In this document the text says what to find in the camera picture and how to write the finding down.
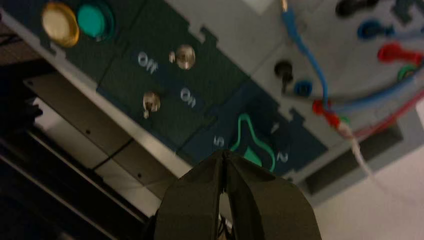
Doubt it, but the black banana plug cable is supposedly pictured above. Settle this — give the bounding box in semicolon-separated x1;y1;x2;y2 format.
273;0;381;95

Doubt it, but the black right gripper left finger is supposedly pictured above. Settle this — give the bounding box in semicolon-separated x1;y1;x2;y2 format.
153;149;227;240

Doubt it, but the yellow round push button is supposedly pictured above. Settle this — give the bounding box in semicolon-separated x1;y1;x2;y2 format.
41;1;81;49

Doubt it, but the metal toggle switch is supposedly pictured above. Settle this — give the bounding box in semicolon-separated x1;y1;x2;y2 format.
142;91;162;120
168;44;197;71

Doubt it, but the green round socket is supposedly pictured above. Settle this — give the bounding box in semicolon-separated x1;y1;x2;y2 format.
397;64;419;82

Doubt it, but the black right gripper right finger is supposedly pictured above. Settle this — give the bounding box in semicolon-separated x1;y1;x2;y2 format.
225;150;323;240

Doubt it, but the blue grey control box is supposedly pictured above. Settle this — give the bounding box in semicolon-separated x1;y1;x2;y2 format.
0;0;424;208

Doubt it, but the red banana plug cable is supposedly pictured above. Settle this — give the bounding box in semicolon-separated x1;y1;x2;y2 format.
311;42;424;138

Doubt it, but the teal round push button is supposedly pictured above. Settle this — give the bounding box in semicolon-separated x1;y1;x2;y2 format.
76;1;116;43

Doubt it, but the dark knob with green pointer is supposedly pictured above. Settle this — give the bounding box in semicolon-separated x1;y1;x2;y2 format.
228;112;292;173

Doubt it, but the white banana plug cable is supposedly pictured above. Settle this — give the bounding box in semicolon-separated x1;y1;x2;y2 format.
337;120;392;197

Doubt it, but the blue banana plug cable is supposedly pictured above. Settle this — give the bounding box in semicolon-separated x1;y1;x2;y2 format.
280;0;424;114

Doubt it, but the blue round socket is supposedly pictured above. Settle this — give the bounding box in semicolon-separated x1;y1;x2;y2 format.
293;79;314;98

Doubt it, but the grey plate with screw holes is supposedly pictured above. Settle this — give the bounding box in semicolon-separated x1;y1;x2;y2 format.
23;71;178;202

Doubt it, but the dark metal frame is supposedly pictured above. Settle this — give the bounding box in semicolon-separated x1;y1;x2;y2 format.
0;59;157;240

